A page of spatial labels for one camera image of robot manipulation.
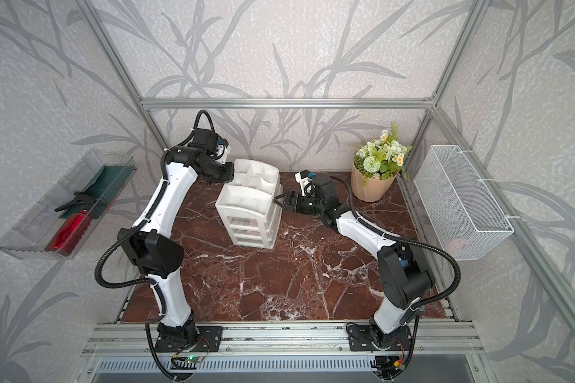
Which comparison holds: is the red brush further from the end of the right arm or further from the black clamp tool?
the end of the right arm

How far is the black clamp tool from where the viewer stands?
655 millimetres

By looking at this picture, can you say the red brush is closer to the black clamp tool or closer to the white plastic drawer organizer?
the black clamp tool

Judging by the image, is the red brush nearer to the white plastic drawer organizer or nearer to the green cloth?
the green cloth

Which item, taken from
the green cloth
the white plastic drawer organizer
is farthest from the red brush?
the white plastic drawer organizer

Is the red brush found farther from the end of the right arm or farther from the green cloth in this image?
the end of the right arm

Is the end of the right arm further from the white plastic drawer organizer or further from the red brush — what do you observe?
the red brush

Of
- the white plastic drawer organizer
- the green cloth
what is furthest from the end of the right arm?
the green cloth

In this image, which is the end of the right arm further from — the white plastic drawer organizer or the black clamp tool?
the black clamp tool

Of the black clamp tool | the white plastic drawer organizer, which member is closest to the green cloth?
the black clamp tool
